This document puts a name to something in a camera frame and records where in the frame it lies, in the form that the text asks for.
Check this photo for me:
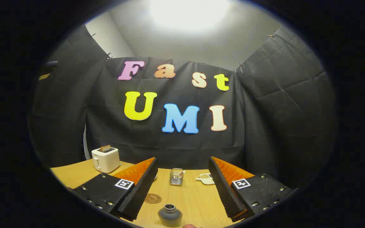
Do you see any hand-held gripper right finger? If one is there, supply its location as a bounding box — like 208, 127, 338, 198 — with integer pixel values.
208, 156, 298, 222

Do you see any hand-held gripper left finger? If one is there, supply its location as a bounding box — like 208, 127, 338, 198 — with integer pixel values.
70, 157, 158, 221

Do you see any round cork coaster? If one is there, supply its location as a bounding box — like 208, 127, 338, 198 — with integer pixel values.
144, 193, 162, 204

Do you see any silver bottle with green label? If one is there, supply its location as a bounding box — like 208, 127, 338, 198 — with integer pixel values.
157, 204, 183, 228

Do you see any white divided grain dish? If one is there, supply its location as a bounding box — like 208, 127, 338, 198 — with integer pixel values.
196, 173, 215, 185

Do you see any wooden table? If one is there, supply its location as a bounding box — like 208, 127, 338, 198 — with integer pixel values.
50, 159, 243, 228

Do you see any clear glass straw holder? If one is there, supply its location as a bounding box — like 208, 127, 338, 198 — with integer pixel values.
170, 168, 185, 186

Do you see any white toaster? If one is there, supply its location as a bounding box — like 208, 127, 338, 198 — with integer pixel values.
91, 147, 121, 174

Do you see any black backdrop cloth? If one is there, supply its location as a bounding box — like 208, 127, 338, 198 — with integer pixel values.
27, 25, 340, 190

